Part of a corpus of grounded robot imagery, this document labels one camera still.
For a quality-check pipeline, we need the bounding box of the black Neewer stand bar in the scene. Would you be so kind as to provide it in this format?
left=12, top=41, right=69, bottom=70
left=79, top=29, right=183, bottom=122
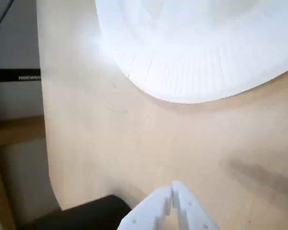
left=0, top=69, right=42, bottom=83

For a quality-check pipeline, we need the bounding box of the wooden lattice frame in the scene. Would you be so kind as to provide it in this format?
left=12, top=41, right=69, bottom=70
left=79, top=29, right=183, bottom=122
left=0, top=115, right=47, bottom=230

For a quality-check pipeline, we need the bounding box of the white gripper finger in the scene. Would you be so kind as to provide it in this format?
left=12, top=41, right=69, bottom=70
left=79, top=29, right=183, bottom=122
left=171, top=181, right=221, bottom=230
left=119, top=185, right=173, bottom=230

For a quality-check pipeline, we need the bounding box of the white paper plate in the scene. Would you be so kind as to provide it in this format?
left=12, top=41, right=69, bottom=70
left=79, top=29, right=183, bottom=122
left=94, top=0, right=288, bottom=104

